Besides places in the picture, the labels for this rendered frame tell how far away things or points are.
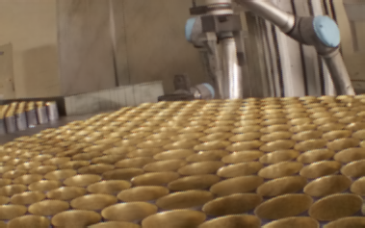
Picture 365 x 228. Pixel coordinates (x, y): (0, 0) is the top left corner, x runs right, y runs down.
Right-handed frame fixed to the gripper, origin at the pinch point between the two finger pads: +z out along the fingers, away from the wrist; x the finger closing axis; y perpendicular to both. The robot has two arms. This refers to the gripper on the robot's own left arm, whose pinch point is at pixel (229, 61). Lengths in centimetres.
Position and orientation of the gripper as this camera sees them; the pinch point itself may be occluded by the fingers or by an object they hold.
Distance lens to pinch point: 119.0
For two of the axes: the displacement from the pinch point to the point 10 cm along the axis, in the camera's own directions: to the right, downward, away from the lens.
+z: 1.5, 9.8, 1.3
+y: 7.5, -0.2, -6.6
